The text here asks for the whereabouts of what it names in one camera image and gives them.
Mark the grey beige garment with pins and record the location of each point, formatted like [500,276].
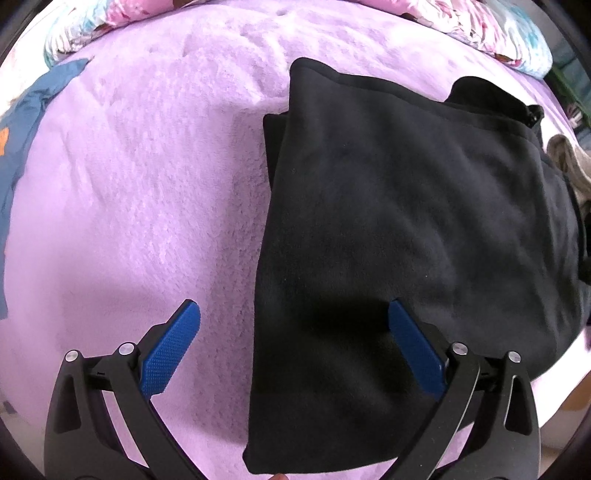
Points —
[575,162]

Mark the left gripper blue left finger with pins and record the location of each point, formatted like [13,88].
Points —
[163,347]

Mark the large black garment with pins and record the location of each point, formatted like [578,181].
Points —
[379,194]

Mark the teal blue garment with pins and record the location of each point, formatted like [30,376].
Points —
[19,126]

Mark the pink floral quilt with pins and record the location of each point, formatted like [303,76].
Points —
[499,29]

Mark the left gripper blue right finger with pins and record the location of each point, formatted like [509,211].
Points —
[426,364]

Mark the purple fluffy bed blanket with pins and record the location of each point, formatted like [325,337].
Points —
[146,185]

